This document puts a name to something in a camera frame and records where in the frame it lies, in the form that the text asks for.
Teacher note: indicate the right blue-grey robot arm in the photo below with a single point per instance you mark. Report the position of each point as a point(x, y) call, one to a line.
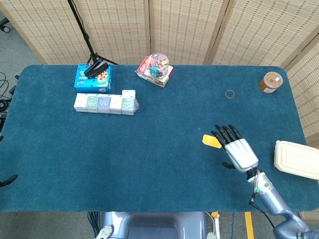
point(276, 199)

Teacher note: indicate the black tripod stand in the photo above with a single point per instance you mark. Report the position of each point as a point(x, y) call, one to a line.
point(86, 32)

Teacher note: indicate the clear jar of binder clips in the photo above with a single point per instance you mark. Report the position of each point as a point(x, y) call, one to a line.
point(158, 65)

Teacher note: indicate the wrapped tissue pack bundle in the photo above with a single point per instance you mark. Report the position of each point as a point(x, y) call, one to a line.
point(106, 102)

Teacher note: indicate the black chair caster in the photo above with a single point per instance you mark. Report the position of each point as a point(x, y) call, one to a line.
point(5, 26)

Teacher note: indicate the beige lidded lunch box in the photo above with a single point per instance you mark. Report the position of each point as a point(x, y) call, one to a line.
point(295, 159)

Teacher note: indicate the blue-grey robot torso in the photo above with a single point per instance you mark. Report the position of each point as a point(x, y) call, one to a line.
point(152, 225)

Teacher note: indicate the blue table cloth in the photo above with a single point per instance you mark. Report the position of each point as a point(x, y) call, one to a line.
point(149, 139)

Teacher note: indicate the brown lidded sauce jar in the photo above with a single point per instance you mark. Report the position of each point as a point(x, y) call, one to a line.
point(270, 82)

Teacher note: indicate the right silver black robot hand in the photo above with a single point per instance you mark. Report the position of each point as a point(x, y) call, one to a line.
point(240, 153)

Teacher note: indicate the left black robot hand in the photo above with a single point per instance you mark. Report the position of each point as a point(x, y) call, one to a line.
point(8, 179)

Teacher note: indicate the black stapler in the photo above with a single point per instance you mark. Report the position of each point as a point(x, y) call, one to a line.
point(96, 68)

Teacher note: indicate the blue cookie box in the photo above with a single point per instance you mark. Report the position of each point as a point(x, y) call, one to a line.
point(93, 78)

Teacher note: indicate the red white cardboard box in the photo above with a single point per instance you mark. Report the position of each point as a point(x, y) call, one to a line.
point(154, 74)

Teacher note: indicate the small yellow card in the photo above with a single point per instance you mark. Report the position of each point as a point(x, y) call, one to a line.
point(210, 141)

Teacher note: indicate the tan rubber band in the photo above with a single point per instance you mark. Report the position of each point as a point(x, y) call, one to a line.
point(230, 94)

